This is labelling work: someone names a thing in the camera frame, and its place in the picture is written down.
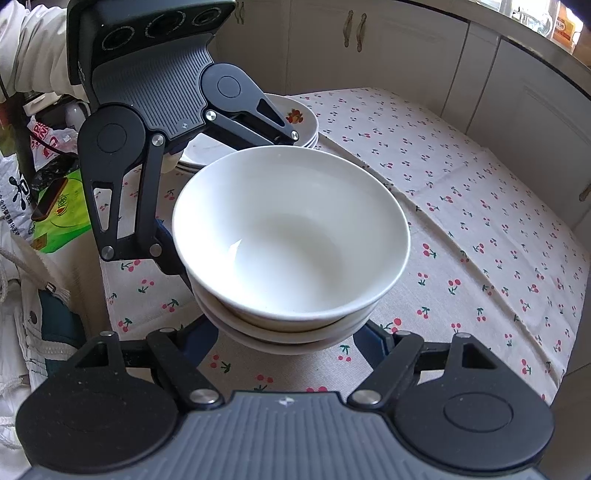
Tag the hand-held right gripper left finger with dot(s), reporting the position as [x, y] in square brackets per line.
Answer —
[203, 341]

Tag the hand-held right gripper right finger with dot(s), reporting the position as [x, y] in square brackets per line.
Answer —
[369, 344]

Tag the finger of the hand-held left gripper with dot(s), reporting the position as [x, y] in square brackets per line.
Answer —
[168, 258]
[244, 129]

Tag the white floral bowl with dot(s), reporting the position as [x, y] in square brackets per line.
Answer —
[286, 344]
[221, 311]
[286, 230]

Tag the oval white plate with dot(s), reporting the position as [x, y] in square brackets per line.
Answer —
[316, 134]
[302, 110]

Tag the large round white plate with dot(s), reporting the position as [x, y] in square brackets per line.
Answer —
[189, 167]

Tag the person's left forearm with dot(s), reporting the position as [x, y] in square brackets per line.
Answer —
[37, 46]

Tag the white jug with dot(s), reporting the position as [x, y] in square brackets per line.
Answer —
[74, 115]

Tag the green plastic bag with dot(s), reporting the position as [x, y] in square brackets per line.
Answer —
[69, 221]

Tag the white bag with red print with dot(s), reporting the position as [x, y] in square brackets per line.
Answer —
[46, 138]

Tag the black plastic bag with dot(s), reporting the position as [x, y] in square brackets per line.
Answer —
[57, 168]

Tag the teal cloth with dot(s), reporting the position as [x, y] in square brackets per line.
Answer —
[60, 323]

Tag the cherry print tablecloth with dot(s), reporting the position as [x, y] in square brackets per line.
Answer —
[461, 230]

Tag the person's white jacket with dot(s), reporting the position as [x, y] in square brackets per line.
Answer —
[27, 323]

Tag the white bag with black print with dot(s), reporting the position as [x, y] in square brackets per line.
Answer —
[18, 194]

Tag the grey kitchen countertop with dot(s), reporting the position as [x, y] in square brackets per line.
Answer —
[531, 55]

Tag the clear glass pitcher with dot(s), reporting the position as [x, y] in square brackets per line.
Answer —
[535, 21]

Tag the yellow orange box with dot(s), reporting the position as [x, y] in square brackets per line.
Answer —
[567, 25]

